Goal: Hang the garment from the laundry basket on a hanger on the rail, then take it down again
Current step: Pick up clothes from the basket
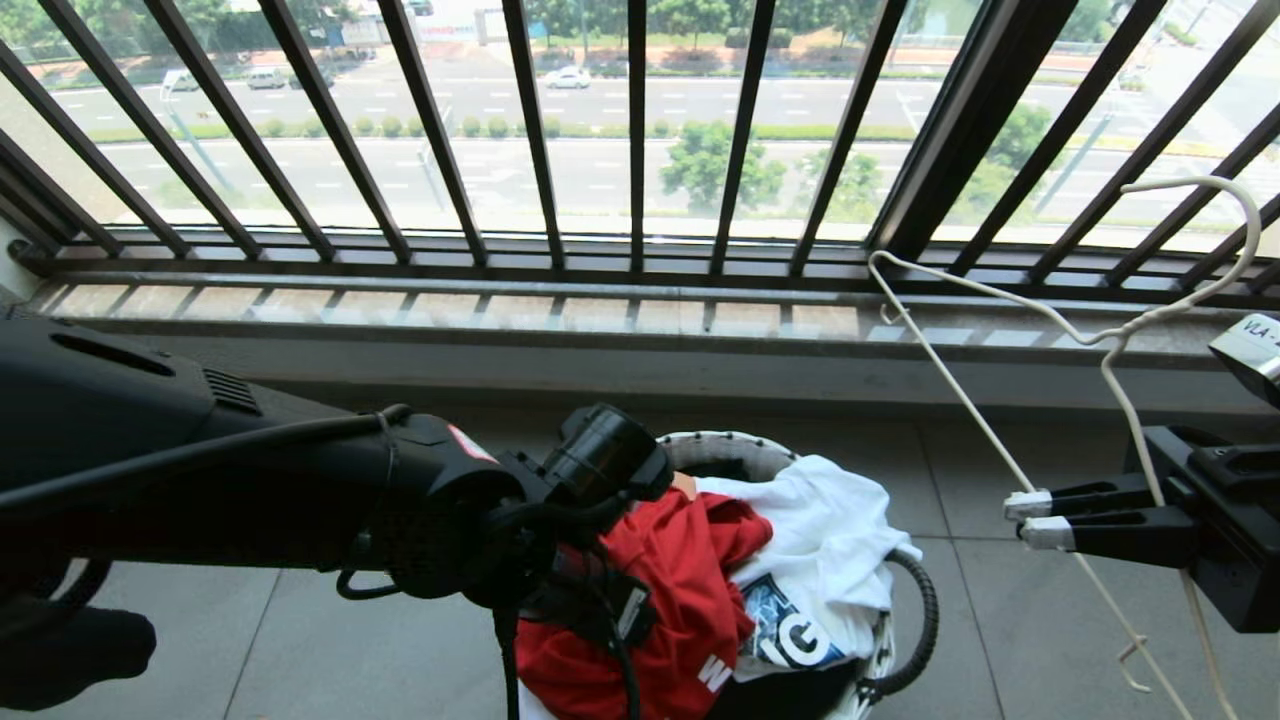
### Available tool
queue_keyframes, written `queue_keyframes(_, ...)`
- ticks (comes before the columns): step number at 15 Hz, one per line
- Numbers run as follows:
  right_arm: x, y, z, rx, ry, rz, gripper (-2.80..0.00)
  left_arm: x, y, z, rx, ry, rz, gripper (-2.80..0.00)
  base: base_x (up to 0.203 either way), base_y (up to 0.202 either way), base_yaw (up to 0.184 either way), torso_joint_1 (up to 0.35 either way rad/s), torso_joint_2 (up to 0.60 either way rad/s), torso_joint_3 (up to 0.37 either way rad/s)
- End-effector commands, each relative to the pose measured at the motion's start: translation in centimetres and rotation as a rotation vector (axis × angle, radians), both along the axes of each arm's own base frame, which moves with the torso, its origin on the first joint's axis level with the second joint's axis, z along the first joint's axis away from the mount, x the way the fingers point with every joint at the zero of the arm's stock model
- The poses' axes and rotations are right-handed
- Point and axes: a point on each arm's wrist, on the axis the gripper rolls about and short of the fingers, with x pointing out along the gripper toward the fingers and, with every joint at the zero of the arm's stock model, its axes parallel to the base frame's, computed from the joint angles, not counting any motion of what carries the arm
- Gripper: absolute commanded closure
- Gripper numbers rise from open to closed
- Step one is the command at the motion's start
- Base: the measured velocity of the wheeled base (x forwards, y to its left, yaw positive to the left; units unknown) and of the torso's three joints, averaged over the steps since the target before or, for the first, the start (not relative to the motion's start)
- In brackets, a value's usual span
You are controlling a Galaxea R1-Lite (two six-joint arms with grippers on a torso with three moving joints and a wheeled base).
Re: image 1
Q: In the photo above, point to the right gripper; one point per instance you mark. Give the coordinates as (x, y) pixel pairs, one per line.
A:
(1235, 540)

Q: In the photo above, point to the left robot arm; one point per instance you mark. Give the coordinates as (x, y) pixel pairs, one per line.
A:
(150, 450)

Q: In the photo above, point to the white printed garment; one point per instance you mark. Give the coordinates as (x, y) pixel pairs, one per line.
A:
(830, 540)

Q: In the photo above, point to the white laundry basket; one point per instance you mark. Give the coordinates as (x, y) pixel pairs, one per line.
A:
(730, 450)

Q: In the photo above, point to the red garment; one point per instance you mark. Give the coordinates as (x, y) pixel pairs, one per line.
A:
(680, 600)

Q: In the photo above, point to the green tree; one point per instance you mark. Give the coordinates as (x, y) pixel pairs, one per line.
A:
(1015, 140)
(700, 165)

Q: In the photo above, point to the black metal window railing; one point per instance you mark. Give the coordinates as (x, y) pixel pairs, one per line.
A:
(637, 150)

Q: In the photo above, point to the stone window sill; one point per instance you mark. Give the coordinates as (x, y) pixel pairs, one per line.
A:
(500, 320)

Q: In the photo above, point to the white car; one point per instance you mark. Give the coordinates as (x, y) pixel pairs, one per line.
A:
(567, 78)

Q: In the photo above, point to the grey car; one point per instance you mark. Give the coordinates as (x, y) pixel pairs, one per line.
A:
(266, 78)

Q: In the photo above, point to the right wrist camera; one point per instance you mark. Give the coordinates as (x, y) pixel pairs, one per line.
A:
(1250, 350)

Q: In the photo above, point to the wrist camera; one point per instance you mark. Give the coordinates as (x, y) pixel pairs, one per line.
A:
(628, 612)
(1250, 350)

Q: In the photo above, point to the dark window frame post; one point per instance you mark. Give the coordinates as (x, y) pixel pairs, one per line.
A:
(965, 120)

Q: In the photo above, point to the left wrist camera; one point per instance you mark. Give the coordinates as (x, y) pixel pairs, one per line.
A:
(628, 612)

